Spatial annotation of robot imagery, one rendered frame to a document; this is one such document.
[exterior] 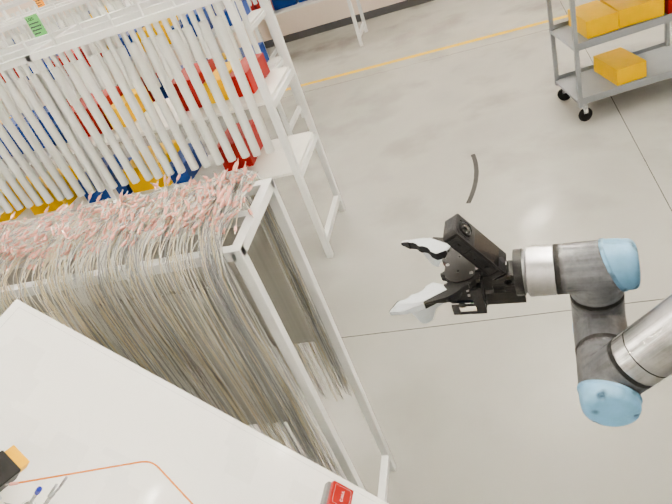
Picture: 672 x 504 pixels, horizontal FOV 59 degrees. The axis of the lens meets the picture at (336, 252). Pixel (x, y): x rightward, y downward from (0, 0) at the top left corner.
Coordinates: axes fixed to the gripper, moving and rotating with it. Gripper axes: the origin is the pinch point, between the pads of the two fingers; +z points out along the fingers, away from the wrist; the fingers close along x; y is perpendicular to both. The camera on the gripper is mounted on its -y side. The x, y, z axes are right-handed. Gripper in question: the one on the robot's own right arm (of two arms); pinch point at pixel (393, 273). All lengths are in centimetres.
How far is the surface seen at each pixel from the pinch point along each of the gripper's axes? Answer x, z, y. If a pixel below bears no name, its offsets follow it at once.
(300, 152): 227, 128, 124
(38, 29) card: 259, 282, 17
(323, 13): 733, 272, 236
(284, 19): 728, 329, 228
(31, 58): 203, 245, 16
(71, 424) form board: -25, 57, 5
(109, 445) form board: -26, 52, 11
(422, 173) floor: 284, 74, 198
